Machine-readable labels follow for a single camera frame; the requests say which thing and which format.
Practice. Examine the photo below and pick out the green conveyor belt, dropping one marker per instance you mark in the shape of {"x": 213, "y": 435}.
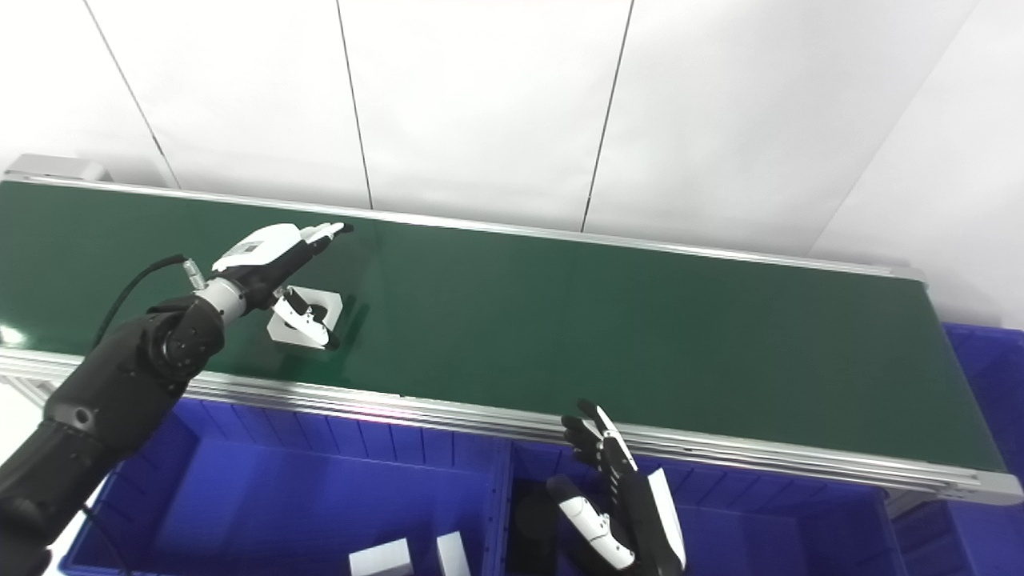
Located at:
{"x": 720, "y": 452}
{"x": 560, "y": 336}

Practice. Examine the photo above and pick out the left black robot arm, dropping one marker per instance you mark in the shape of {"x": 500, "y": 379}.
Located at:
{"x": 120, "y": 376}

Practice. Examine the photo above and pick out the blue bin with black part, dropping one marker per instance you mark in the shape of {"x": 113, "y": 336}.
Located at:
{"x": 760, "y": 536}

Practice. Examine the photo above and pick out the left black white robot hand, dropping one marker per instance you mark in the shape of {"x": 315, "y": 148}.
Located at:
{"x": 260, "y": 248}

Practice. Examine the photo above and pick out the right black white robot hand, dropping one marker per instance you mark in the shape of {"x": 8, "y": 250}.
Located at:
{"x": 640, "y": 520}

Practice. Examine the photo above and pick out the grey conveyor motor housing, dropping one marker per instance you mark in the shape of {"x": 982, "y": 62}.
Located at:
{"x": 56, "y": 168}

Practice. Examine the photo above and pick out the blue bin with white parts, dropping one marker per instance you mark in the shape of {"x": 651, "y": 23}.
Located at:
{"x": 280, "y": 496}

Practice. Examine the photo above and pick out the long blue bin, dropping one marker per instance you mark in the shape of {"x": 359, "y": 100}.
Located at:
{"x": 984, "y": 376}

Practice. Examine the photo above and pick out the white square part round hole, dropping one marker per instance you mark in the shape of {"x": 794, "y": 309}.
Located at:
{"x": 330, "y": 306}

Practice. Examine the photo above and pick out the white block part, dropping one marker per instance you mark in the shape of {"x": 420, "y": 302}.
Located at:
{"x": 454, "y": 556}
{"x": 380, "y": 560}

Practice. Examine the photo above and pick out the aluminium conveyor support leg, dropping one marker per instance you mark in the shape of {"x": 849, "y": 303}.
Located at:
{"x": 24, "y": 392}

